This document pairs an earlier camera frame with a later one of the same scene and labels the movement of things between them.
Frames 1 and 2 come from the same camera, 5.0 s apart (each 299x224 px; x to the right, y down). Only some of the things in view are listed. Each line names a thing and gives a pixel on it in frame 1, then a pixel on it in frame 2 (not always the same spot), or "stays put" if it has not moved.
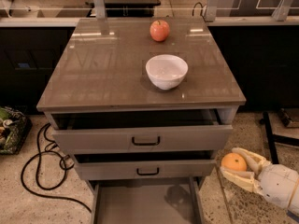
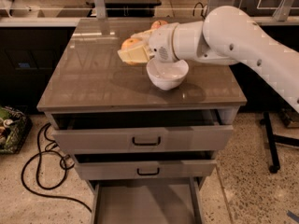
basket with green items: (15, 126) stays put
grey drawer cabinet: (144, 105) stays put
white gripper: (275, 184) -> (160, 42)
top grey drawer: (142, 131) stays put
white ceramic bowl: (166, 72) stays put
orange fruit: (234, 161) -> (130, 43)
